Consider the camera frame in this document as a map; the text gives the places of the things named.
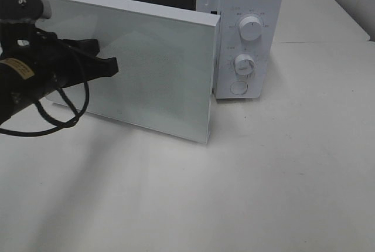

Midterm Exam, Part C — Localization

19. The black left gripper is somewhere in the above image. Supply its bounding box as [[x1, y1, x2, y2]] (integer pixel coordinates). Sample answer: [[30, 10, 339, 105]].
[[1, 23, 118, 88]]

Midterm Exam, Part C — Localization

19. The white microwave door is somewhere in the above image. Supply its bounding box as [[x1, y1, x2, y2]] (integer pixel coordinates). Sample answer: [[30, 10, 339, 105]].
[[37, 0, 220, 144]]

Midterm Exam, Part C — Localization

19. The round white door button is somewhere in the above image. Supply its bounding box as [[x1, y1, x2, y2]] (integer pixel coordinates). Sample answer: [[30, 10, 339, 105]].
[[230, 81, 248, 96]]

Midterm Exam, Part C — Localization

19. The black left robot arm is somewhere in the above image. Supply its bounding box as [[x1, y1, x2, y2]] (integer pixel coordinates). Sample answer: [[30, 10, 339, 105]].
[[1, 23, 118, 122]]

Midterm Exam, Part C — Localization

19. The lower white timer knob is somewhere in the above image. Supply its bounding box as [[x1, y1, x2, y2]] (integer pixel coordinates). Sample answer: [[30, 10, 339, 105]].
[[234, 54, 255, 76]]

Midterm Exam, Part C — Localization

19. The upper white power knob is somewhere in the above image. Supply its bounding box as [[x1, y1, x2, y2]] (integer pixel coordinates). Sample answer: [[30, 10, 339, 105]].
[[238, 14, 263, 41]]

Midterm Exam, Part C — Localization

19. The white microwave oven body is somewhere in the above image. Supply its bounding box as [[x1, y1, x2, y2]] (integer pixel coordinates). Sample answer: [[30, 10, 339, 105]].
[[8, 0, 285, 100]]

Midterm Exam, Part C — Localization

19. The black left camera cable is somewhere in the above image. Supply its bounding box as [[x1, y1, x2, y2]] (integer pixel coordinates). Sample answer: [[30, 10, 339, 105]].
[[0, 28, 90, 137]]

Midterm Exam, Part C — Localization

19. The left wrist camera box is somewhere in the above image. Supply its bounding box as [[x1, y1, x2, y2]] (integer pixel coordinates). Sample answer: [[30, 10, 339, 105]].
[[1, 0, 52, 23]]

